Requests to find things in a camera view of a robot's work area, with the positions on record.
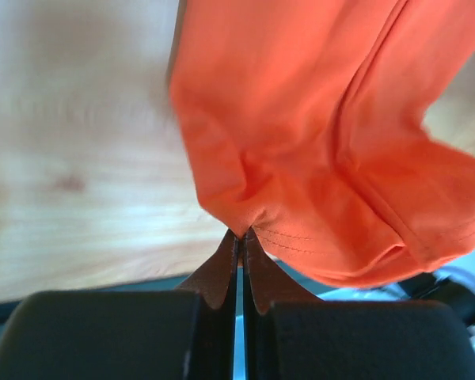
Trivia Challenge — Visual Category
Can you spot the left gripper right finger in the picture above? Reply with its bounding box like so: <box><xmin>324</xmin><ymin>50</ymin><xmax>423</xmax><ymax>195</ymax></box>
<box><xmin>241</xmin><ymin>230</ymin><xmax>475</xmax><ymax>379</ymax></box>

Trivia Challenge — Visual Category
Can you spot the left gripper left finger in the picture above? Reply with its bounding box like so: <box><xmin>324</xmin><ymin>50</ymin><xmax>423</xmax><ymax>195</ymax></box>
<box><xmin>0</xmin><ymin>232</ymin><xmax>238</xmax><ymax>379</ymax></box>

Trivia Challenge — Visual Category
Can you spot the orange t shirt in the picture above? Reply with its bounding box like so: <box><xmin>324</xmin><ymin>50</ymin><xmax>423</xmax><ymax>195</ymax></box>
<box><xmin>169</xmin><ymin>1</ymin><xmax>475</xmax><ymax>287</ymax></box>

